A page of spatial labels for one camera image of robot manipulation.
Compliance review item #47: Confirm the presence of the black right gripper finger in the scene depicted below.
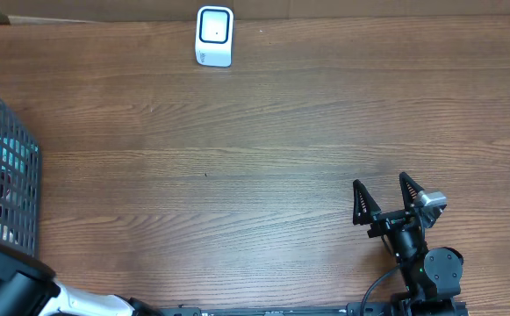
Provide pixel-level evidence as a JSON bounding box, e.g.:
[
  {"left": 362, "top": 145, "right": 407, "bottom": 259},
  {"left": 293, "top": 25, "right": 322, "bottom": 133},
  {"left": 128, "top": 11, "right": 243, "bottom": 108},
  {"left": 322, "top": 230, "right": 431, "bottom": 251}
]
[
  {"left": 353, "top": 180, "right": 381, "bottom": 225},
  {"left": 399, "top": 172, "right": 424, "bottom": 209}
]

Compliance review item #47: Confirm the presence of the teal snack packet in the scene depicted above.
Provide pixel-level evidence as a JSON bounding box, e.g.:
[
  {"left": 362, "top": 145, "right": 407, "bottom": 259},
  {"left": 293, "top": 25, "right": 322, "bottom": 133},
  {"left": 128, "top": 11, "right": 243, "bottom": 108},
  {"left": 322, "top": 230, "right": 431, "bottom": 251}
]
[{"left": 0, "top": 137, "right": 40, "bottom": 176}]

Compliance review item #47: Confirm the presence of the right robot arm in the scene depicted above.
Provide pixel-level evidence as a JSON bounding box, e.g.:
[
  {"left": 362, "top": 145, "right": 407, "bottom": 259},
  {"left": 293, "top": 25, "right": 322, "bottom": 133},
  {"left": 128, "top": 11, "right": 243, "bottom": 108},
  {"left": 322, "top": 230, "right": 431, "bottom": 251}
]
[{"left": 353, "top": 172, "right": 467, "bottom": 315}]

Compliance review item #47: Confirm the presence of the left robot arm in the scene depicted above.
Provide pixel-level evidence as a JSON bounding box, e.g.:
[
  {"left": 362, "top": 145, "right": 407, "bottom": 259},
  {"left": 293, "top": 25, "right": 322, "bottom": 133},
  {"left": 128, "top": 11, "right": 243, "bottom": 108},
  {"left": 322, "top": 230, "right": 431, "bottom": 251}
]
[{"left": 0, "top": 243, "right": 162, "bottom": 316}]

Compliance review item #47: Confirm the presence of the white barcode scanner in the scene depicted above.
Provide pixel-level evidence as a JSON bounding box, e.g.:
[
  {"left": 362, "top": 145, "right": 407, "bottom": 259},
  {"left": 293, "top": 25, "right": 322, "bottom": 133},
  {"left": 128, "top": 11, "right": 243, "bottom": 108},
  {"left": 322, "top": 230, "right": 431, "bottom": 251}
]
[{"left": 195, "top": 5, "right": 234, "bottom": 68}]

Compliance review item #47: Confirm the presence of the grey plastic shopping basket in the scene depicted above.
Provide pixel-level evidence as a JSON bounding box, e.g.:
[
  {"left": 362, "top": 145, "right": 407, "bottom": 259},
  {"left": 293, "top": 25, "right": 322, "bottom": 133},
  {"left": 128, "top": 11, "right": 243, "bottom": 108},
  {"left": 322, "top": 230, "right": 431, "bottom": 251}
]
[{"left": 0, "top": 98, "right": 42, "bottom": 257}]

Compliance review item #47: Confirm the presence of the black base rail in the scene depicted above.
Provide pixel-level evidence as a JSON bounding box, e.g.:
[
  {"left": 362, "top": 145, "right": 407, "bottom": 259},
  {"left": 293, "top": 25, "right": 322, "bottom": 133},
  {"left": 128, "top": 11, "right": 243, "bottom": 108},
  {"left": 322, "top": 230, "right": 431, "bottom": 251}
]
[{"left": 159, "top": 302, "right": 470, "bottom": 316}]

